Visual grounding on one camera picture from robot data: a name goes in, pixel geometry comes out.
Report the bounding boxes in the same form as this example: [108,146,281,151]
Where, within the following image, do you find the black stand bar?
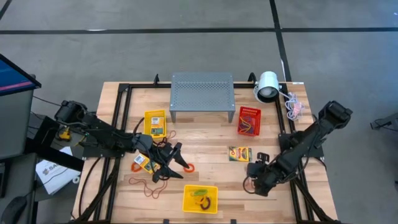
[24,136,85,172]

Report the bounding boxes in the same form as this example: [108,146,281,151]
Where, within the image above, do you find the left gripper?
[145,141,191,184]

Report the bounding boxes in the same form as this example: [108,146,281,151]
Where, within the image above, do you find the white cable bundle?
[281,91,306,121]

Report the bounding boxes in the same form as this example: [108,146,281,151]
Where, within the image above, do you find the red-brown rubber band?
[157,129,177,147]

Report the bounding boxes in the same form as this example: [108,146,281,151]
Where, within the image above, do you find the black computer mouse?
[0,195,28,224]

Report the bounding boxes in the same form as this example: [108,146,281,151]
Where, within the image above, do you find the black aluminium table frame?
[73,73,343,224]

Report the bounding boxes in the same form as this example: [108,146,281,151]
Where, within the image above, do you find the yellow Crayola crayon box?
[133,152,161,175]
[150,116,165,137]
[228,146,252,162]

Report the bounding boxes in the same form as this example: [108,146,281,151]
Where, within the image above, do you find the yellow cable with connector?
[58,127,73,141]

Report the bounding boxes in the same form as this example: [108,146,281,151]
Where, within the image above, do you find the white spotlight lamp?
[253,70,280,105]

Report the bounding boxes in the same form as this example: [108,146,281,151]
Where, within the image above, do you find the yellow rubber band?
[239,118,254,133]

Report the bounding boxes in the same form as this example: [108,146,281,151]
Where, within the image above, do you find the large red rubber band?
[128,177,169,200]

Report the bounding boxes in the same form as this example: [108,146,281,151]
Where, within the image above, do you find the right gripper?
[245,161,280,198]

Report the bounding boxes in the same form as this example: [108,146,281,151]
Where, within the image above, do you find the monitor with blue screen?
[0,53,42,97]

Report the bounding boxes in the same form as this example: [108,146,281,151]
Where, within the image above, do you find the grey perforated metal riser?
[169,72,236,124]

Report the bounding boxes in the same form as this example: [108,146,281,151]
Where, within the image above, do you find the yellow plastic basket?
[143,109,168,139]
[182,184,220,215]

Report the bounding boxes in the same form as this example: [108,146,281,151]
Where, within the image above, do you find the red plastic basket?
[237,106,262,137]

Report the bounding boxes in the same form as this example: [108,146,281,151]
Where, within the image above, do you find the white paper booklet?
[35,146,82,196]

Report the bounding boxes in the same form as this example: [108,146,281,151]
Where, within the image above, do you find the black floor stand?
[369,111,398,131]

